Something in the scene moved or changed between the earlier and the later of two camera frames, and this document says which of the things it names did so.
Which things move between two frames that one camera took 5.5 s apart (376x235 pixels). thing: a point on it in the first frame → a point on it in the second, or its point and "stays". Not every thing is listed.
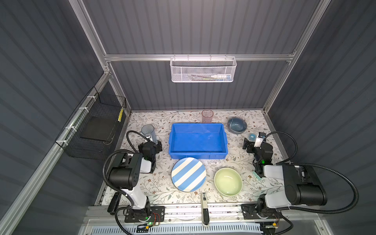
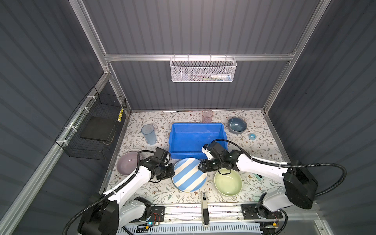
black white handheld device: [205, 216] stays
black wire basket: [89, 133] stays
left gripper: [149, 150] → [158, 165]
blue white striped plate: [188, 175] stays
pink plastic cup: [206, 116] stays
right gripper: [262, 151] → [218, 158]
